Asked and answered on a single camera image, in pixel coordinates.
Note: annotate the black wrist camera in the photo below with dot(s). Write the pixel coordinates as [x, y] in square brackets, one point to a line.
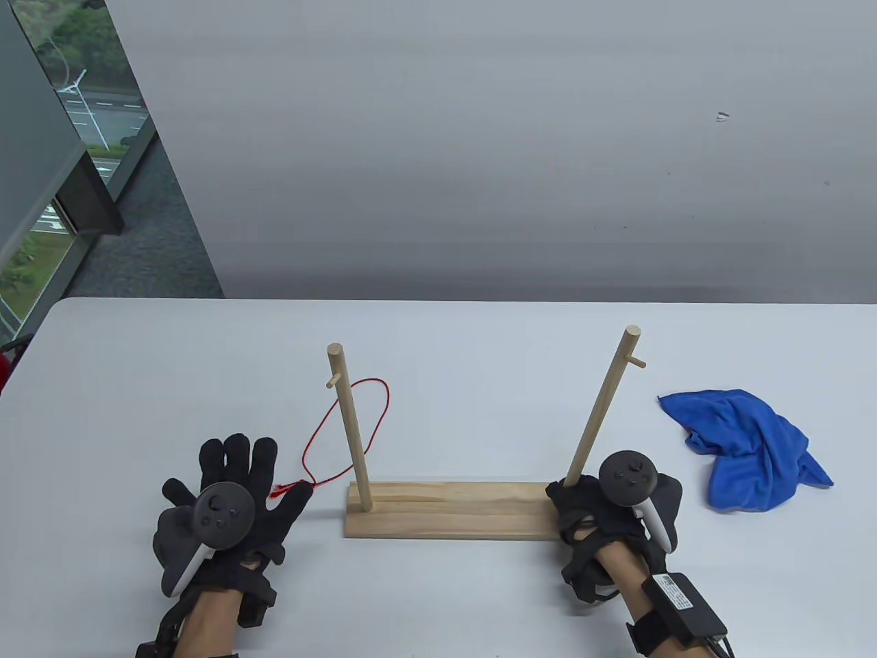
[582, 582]
[257, 606]

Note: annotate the black white right controller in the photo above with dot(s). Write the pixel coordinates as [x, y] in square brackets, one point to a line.
[627, 476]

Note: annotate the person's right forearm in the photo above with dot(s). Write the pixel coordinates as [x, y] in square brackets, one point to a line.
[623, 589]

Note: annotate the black white controller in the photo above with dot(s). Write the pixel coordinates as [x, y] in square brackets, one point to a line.
[627, 476]
[219, 510]

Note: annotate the grey window frame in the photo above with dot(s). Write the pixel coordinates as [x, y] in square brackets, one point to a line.
[130, 164]

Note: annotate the blue towel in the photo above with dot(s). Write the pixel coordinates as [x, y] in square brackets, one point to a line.
[747, 452]

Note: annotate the grey window pillar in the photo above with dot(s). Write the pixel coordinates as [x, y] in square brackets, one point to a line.
[34, 137]

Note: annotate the person's left hand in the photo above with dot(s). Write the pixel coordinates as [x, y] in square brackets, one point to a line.
[240, 459]

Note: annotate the black wrist box white label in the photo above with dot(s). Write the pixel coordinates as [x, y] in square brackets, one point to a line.
[685, 606]

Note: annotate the wooden rack with posts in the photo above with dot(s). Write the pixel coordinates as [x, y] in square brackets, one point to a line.
[445, 510]

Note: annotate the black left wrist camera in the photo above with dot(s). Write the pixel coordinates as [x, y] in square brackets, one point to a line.
[257, 606]

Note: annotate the red and black chair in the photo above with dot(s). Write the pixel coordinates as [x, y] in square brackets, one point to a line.
[5, 373]

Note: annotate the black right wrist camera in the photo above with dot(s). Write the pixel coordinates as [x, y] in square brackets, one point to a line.
[582, 582]

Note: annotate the person's right hand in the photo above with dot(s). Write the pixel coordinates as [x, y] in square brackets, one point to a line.
[582, 507]

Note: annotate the plain black wrist box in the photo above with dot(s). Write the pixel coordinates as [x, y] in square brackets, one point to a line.
[154, 650]

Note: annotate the person's left forearm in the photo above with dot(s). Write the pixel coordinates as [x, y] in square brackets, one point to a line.
[209, 627]

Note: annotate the black white left controller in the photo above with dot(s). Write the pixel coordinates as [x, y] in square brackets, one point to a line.
[219, 510]

